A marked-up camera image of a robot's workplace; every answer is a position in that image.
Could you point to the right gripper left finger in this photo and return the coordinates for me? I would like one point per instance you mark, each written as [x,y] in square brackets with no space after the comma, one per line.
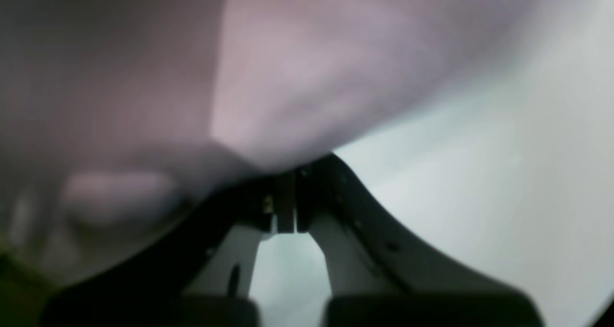
[198,275]

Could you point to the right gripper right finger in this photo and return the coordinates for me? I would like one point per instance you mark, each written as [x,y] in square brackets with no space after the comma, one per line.
[383,275]

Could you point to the mauve pink T-shirt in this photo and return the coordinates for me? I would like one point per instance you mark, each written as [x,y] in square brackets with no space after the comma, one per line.
[115,111]

